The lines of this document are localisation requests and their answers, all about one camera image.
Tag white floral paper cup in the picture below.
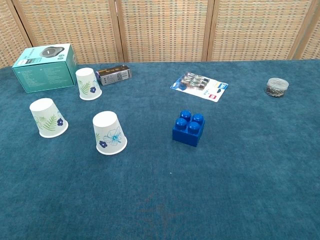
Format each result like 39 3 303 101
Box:
29 97 69 139
92 110 128 156
75 67 103 101

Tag blue plastic building block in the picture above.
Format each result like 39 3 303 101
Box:
171 109 206 148

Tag small black carton box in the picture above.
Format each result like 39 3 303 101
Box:
95 64 133 87

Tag teal blue table cloth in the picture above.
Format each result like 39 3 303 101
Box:
0 59 320 240

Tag woven wooden folding screen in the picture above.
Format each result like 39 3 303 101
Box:
0 0 320 69

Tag clear round lidded jar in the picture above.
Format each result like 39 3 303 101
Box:
264 77 290 99

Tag teal cardboard product box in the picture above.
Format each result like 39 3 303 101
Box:
11 43 78 94

